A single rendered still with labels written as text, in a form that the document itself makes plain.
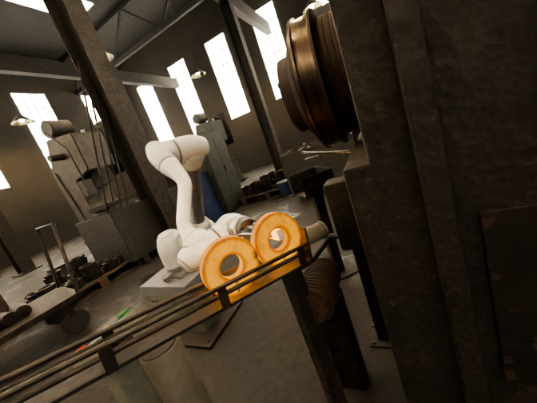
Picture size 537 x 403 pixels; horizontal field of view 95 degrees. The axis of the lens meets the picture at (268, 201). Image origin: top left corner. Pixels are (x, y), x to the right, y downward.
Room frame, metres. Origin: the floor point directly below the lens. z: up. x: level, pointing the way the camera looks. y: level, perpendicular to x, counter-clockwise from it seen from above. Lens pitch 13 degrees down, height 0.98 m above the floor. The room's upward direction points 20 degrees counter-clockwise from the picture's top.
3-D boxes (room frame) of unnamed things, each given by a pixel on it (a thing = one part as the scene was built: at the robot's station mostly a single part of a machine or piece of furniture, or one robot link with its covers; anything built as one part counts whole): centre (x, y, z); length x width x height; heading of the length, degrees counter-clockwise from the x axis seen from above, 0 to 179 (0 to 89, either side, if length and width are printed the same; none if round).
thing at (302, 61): (0.98, -0.34, 1.11); 0.47 x 0.06 x 0.47; 153
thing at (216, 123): (9.11, 1.03, 1.36); 1.37 x 1.16 x 2.71; 53
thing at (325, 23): (0.94, -0.41, 1.11); 0.47 x 0.10 x 0.47; 153
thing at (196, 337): (1.49, 0.68, 0.15); 0.40 x 0.40 x 0.31; 62
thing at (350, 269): (1.56, -0.30, 0.36); 0.26 x 0.20 x 0.72; 8
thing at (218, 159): (4.81, 0.77, 0.75); 0.70 x 0.48 x 1.50; 153
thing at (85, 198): (5.56, 3.31, 1.42); 1.43 x 1.22 x 2.85; 68
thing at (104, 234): (3.89, 2.03, 0.43); 1.23 x 0.93 x 0.87; 151
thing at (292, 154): (3.74, -0.99, 0.39); 1.03 x 0.83 x 0.79; 67
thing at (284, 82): (1.03, -0.25, 1.11); 0.28 x 0.06 x 0.28; 153
